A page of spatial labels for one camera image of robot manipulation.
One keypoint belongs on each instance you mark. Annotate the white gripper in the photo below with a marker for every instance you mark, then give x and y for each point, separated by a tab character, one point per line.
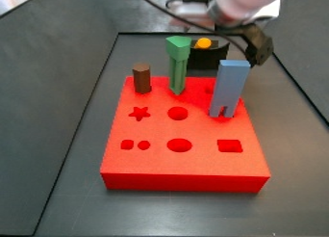
227	13

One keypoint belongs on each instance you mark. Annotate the yellow oval cylinder peg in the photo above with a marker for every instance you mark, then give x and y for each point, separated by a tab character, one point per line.
203	43

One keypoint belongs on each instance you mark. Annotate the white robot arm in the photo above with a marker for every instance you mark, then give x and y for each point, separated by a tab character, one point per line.
226	13

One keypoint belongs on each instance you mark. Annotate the black curved cradle fixture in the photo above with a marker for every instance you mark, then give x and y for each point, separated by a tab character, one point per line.
207	58

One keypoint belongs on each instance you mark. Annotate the red foam shape board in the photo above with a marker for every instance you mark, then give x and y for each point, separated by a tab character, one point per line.
167	146

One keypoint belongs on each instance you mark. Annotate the green triangular peg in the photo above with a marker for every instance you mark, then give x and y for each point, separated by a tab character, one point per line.
178	48

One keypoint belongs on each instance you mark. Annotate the blue rectangular forked peg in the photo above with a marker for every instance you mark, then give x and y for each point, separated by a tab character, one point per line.
228	87

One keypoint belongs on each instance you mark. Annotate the brown hexagonal peg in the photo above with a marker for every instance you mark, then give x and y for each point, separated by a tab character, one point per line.
142	77

